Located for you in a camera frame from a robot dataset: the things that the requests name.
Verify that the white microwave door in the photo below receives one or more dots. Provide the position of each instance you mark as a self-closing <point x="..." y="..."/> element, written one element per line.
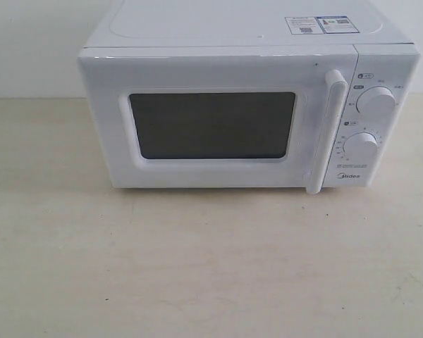
<point x="218" y="117"/>

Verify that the white microwave oven body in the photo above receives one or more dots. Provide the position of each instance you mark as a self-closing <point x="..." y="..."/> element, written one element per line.
<point x="387" y="57"/>

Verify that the lower white timer knob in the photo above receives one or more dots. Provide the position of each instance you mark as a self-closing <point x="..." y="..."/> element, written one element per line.
<point x="361" y="146"/>

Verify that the upper white control knob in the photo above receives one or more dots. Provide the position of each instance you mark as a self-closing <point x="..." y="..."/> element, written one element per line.
<point x="375" y="102"/>

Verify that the blue white label sticker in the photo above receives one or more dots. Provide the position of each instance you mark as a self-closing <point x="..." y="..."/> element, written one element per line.
<point x="321" y="25"/>

